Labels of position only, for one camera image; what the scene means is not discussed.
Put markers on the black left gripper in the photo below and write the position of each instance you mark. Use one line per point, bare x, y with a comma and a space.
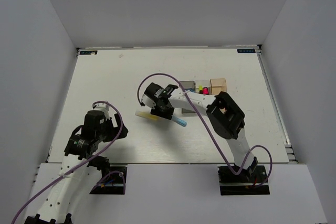
115, 130

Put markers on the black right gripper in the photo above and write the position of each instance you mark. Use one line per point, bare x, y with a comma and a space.
167, 115

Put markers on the pastel blue highlighter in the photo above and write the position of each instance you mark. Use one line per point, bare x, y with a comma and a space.
179, 121

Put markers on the pastel yellow highlighter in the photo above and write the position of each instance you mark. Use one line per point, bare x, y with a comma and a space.
146, 115

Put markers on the yellow cap black highlighter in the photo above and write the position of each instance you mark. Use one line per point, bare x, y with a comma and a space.
200, 89

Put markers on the pink cap black highlighter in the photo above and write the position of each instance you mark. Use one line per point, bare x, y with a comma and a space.
205, 90

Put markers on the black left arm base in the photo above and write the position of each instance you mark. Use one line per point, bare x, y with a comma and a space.
112, 183

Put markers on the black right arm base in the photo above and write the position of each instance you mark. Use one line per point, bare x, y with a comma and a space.
232, 185

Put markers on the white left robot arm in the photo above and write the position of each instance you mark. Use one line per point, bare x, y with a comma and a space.
69, 183

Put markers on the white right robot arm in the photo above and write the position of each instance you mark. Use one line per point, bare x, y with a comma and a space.
225, 116

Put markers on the smoky grey plastic container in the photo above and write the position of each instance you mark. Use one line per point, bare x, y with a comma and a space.
189, 86

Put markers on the clear plastic container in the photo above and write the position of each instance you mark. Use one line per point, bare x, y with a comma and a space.
203, 86

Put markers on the amber plastic container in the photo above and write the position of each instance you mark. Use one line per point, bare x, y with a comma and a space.
218, 85

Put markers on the left blue corner label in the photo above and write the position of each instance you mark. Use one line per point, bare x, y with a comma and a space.
88, 52

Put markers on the blue corner label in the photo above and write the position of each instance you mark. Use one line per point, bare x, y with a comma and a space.
246, 51
88, 52

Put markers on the right blue corner label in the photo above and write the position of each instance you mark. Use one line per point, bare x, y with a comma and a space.
246, 51

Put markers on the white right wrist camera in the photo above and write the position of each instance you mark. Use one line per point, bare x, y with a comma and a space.
146, 101

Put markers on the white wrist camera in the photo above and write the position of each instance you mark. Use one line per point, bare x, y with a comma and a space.
102, 106
146, 101

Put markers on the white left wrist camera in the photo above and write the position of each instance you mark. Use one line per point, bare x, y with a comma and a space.
102, 106

